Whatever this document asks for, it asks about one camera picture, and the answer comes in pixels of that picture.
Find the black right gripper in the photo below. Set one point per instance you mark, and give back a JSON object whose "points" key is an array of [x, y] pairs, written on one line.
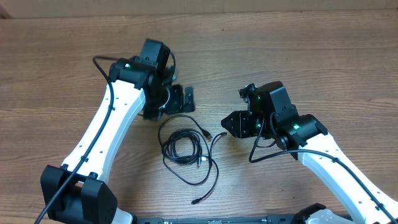
{"points": [[241, 121]]}

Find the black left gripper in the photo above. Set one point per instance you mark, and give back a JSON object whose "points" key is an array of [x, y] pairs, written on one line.
{"points": [[177, 104]]}

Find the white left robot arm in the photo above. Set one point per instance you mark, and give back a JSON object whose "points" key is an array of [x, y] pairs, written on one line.
{"points": [[77, 191]]}

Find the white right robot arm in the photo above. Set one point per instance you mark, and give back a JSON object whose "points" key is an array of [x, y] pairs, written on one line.
{"points": [[271, 115]]}

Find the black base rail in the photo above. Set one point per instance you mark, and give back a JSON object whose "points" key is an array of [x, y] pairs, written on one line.
{"points": [[269, 219]]}

